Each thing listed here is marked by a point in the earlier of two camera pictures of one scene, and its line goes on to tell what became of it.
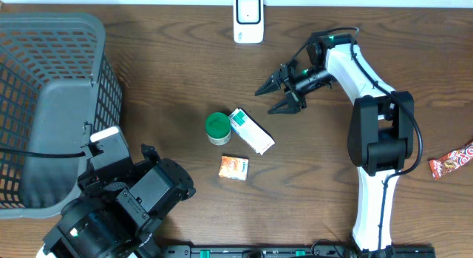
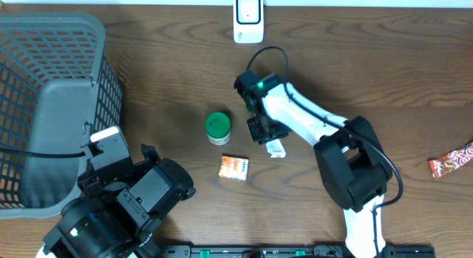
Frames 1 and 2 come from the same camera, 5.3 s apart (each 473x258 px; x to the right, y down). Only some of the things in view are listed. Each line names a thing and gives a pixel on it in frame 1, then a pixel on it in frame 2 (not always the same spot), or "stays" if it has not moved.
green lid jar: (218, 129) stays
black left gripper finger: (150, 153) stays
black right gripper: (293, 96) → (259, 137)
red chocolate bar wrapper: (440, 166) stays
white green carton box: (253, 130) → (276, 149)
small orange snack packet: (234, 168) stays
